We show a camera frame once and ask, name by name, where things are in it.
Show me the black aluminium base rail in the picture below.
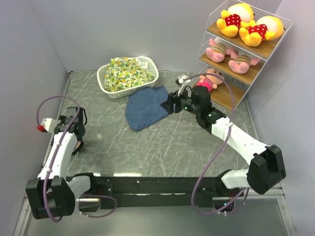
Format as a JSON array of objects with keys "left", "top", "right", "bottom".
[{"left": 24, "top": 172, "right": 286, "bottom": 212}]

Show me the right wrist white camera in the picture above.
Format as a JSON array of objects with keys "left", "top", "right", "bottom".
[{"left": 175, "top": 74, "right": 191, "bottom": 93}]

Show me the pink pig plush striped shirt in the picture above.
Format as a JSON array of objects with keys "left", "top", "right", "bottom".
[{"left": 205, "top": 37, "right": 235, "bottom": 63}]

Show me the blue checkered cloth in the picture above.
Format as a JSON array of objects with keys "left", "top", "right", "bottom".
[{"left": 125, "top": 86, "right": 169, "bottom": 132}]

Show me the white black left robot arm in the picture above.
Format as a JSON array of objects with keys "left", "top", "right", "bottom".
[{"left": 26, "top": 107, "right": 98, "bottom": 219}]

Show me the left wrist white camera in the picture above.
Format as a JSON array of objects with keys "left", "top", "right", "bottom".
[{"left": 37, "top": 118, "right": 60, "bottom": 134}]

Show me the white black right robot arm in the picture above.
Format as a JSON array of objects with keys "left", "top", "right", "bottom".
[{"left": 161, "top": 86, "right": 286, "bottom": 196}]

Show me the white plastic laundry basket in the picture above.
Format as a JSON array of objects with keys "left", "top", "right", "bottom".
[{"left": 96, "top": 56, "right": 159, "bottom": 99}]

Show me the wrist white camera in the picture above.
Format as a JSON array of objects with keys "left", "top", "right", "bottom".
[
  {"left": 37, "top": 118, "right": 60, "bottom": 134},
  {"left": 175, "top": 74, "right": 191, "bottom": 93}
]

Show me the lemon print cloth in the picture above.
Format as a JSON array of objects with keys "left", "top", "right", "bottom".
[{"left": 104, "top": 57, "right": 155, "bottom": 92}]

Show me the yellow bear plush polka dot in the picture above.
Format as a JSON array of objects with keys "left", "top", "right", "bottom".
[{"left": 216, "top": 3, "right": 255, "bottom": 37}]

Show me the white wire wooden shelf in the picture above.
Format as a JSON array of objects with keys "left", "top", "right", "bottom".
[{"left": 195, "top": 0, "right": 293, "bottom": 110}]

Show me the black-haired doll pink skirt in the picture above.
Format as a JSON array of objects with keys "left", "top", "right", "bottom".
[{"left": 195, "top": 68, "right": 224, "bottom": 92}]

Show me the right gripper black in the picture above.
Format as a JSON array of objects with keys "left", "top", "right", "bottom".
[{"left": 159, "top": 86, "right": 200, "bottom": 116}]

